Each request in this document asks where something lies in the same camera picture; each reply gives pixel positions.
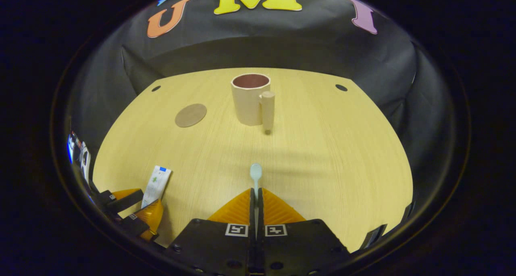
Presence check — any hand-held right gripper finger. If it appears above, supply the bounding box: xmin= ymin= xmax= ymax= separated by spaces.
xmin=163 ymin=187 xmax=257 ymax=276
xmin=257 ymin=187 xmax=350 ymax=276

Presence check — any white toothpaste tube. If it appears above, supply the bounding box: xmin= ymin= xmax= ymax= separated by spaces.
xmin=141 ymin=165 xmax=172 ymax=209

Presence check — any pale blue toothbrush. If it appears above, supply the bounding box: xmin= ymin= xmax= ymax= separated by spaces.
xmin=250 ymin=163 xmax=263 ymax=206

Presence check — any beige cup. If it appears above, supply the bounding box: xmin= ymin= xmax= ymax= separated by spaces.
xmin=231 ymin=73 xmax=276 ymax=131

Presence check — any round brown coaster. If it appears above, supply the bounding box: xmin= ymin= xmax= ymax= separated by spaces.
xmin=175 ymin=103 xmax=208 ymax=128

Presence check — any white side desk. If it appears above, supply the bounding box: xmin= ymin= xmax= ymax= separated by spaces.
xmin=79 ymin=141 xmax=92 ymax=184

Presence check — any computer monitor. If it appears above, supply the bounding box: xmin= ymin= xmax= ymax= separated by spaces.
xmin=67 ymin=132 xmax=79 ymax=165

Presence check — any black backdrop cloth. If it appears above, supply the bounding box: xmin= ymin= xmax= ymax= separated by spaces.
xmin=64 ymin=0 xmax=458 ymax=232

